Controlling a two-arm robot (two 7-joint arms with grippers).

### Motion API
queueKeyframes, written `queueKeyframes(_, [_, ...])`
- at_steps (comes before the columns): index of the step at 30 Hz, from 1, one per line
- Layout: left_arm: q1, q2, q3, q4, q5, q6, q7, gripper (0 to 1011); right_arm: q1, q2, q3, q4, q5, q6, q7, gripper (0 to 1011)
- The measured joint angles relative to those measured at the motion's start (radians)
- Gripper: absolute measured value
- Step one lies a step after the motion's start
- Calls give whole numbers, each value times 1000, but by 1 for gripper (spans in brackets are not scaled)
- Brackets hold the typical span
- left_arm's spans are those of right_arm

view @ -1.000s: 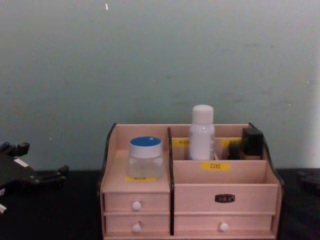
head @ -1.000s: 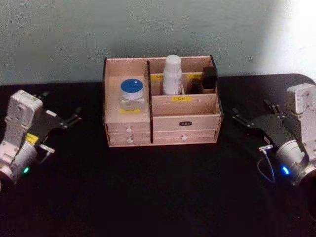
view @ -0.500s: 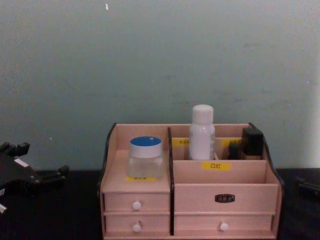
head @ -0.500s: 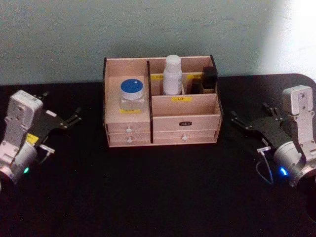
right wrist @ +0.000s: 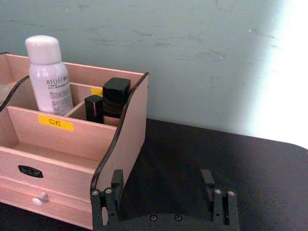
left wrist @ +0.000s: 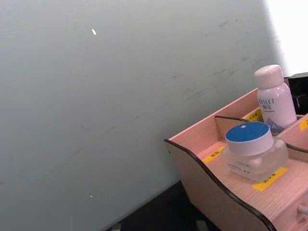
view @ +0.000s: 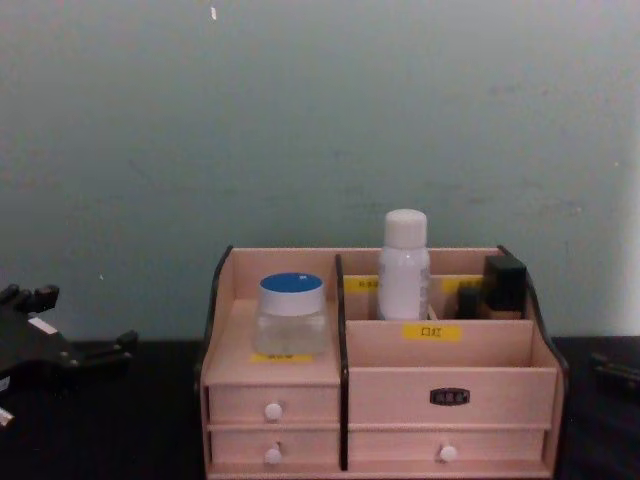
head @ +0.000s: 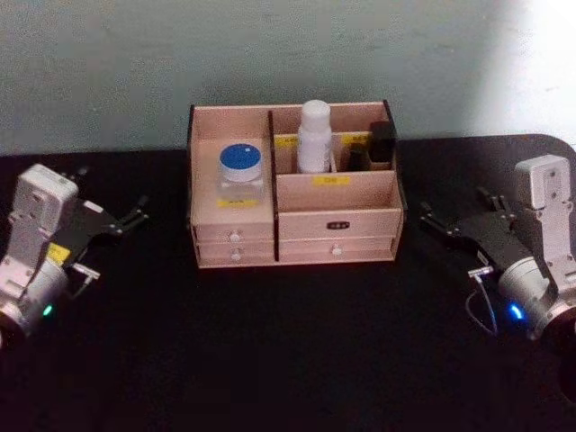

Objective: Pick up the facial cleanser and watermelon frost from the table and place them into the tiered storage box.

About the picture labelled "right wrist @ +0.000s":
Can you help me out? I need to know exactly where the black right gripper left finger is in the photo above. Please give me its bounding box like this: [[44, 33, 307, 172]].
[[90, 169, 125, 231]]

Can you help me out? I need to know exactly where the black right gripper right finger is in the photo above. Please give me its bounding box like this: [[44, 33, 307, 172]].
[[200, 169, 239, 231]]

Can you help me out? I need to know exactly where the pale wooden desk organizer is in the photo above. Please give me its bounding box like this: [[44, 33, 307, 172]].
[[0, 51, 150, 231]]

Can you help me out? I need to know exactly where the white round drawer knob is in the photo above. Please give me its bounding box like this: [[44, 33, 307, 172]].
[[31, 191, 48, 206]]

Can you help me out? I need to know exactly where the small black lipstick tube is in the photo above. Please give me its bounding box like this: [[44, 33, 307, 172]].
[[84, 94, 104, 125]]

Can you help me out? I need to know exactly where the black oval name plate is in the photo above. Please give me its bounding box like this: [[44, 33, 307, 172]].
[[17, 165, 44, 179]]

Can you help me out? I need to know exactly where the large black square-capped bottle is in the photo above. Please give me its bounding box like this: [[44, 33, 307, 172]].
[[102, 77, 132, 119]]

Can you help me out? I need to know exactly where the white spray bottle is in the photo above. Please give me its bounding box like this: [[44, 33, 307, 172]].
[[25, 35, 74, 116]]

